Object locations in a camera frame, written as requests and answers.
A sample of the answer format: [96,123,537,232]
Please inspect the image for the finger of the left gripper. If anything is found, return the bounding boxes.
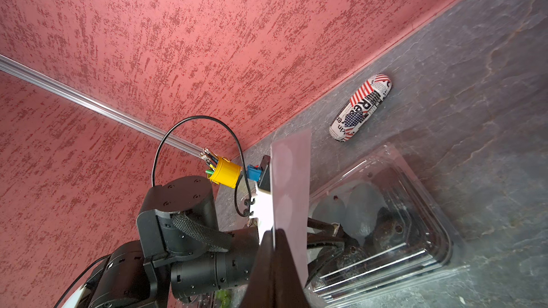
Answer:
[305,218,345,286]

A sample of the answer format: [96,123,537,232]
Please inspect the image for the left aluminium corner post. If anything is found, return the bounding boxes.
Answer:
[0,54,204,158]

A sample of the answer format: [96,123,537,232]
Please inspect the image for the dark plums clear box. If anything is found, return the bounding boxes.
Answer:
[307,143,466,307]

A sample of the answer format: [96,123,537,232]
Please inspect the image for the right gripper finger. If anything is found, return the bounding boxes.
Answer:
[240,229,310,307]

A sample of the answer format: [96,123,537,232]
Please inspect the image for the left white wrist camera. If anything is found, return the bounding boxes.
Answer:
[248,155,274,243]

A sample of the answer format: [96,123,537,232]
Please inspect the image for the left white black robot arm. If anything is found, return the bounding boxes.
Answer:
[57,176,349,307]

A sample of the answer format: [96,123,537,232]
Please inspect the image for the yellow pen cup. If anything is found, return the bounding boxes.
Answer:
[208,158,242,189]

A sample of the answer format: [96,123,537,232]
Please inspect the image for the pens in cup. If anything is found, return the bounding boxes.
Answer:
[200,148,218,177]

